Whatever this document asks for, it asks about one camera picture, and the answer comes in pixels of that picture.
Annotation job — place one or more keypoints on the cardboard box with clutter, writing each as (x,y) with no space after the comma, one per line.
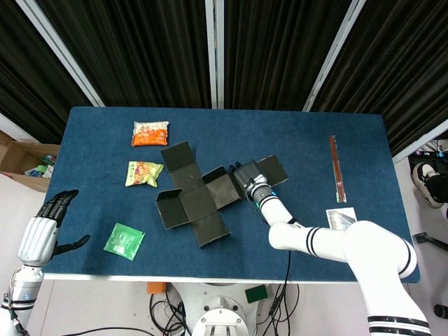
(17,157)

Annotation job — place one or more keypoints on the green sachet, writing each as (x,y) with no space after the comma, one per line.
(124,241)

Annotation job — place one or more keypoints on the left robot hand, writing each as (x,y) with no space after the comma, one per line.
(36,238)

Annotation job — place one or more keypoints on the black paper box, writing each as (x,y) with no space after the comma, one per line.
(196,199)

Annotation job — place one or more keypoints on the white frame post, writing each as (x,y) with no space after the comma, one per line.
(214,52)
(413,149)
(332,52)
(63,52)

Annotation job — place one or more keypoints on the red-brown chopsticks in wrapper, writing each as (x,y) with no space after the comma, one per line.
(337,168)

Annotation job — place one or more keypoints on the photo postcard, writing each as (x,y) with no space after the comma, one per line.
(337,217)

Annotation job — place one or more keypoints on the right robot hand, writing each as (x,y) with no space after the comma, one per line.
(250,175)

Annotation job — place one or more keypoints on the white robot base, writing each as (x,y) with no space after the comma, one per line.
(220,308)

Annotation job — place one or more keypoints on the green block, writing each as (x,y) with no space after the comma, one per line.
(256,294)

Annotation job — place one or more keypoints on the orange snack packet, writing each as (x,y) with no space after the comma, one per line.
(150,134)

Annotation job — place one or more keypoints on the orange block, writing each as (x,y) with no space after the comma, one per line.
(155,287)

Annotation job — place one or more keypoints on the black floor tool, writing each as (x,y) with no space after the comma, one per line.
(425,238)

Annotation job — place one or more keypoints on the blue table mat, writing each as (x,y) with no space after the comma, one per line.
(210,262)

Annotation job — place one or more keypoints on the black pleated curtain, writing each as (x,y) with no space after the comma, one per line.
(402,70)
(133,52)
(21,70)
(280,52)

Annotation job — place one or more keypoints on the black and white sneaker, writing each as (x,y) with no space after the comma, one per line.
(425,182)

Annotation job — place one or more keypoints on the yellow-green snack packet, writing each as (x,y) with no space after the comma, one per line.
(141,173)

